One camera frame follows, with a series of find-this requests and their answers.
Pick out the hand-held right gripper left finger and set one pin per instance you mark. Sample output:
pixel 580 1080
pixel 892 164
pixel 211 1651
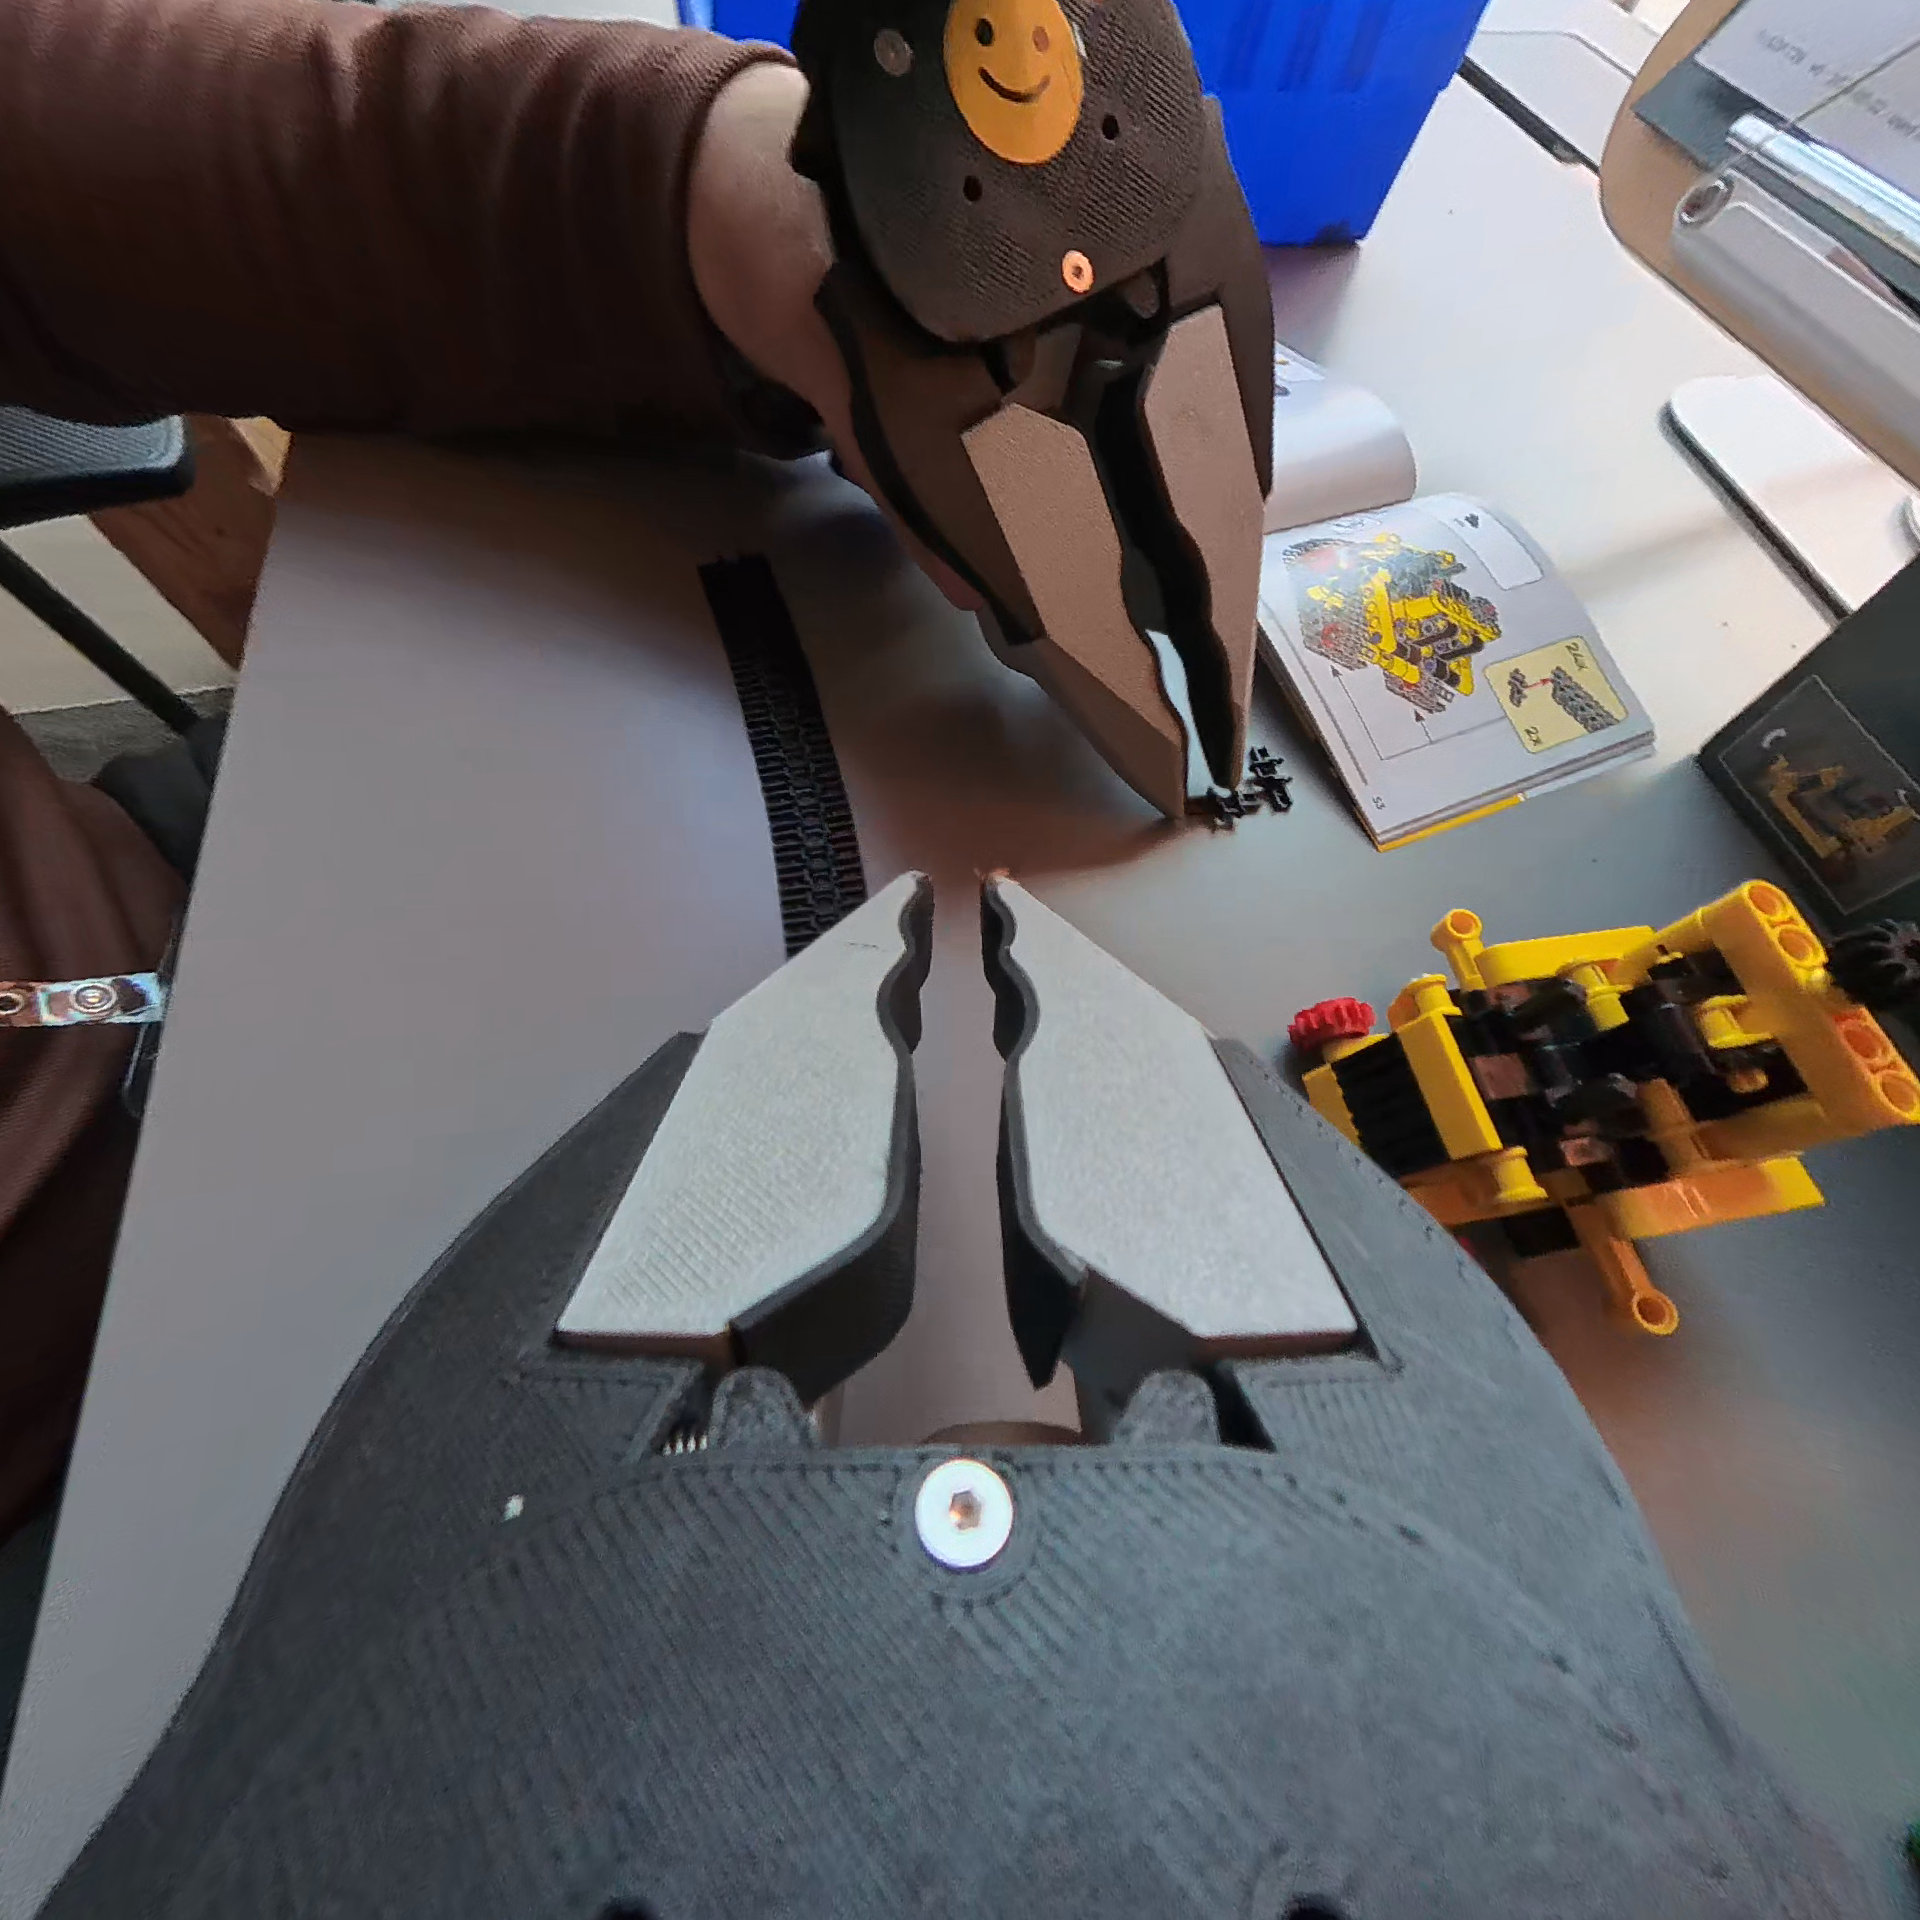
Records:
pixel 750 1186

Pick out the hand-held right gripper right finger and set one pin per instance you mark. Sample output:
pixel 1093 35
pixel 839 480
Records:
pixel 1171 1186

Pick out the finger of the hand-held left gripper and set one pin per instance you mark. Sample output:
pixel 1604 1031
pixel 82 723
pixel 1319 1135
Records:
pixel 1065 541
pixel 1223 451

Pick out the pile of track pieces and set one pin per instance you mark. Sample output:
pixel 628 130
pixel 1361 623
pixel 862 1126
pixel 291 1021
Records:
pixel 1257 787

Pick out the yellow lego bulldozer model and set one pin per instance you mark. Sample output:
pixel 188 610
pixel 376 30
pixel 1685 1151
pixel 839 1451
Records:
pixel 1500 1113

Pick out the black lego track strip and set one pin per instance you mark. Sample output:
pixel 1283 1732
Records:
pixel 789 750

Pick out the person's left forearm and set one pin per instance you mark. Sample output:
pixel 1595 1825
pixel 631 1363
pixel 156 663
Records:
pixel 376 226

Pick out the lego instruction booklet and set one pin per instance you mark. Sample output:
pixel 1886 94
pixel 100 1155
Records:
pixel 1500 571

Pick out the dark cardboard lego box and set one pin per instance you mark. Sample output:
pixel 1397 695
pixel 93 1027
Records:
pixel 1828 781

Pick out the blue plastic bin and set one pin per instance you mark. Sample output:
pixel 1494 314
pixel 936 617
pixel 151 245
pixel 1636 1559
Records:
pixel 1319 105

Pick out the person's torso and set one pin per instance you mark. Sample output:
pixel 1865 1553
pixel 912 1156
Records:
pixel 76 1199

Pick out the printed instruction sheet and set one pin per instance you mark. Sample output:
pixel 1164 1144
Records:
pixel 1799 44

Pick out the brown wooden cabinet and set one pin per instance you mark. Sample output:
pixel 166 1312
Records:
pixel 195 541

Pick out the black office chair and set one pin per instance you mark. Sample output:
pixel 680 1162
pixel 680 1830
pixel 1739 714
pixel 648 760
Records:
pixel 90 466

